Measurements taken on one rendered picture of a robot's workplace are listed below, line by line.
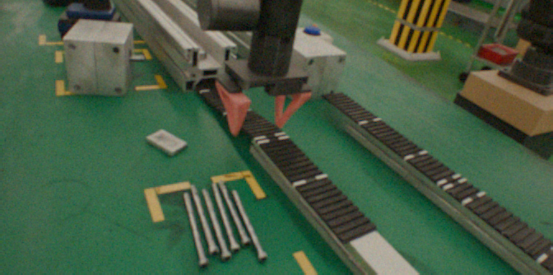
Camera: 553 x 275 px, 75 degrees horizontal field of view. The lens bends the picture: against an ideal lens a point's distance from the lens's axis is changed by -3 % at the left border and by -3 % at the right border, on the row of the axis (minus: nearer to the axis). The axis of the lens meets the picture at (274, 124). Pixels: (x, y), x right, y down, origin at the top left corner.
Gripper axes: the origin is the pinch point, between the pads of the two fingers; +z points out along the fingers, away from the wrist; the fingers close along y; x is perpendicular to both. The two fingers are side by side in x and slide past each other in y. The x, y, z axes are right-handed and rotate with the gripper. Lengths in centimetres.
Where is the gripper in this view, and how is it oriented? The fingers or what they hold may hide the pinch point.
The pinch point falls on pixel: (257, 124)
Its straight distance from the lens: 55.4
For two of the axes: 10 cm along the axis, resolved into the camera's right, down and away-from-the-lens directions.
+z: -1.7, 8.5, 5.0
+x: 5.2, 5.1, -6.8
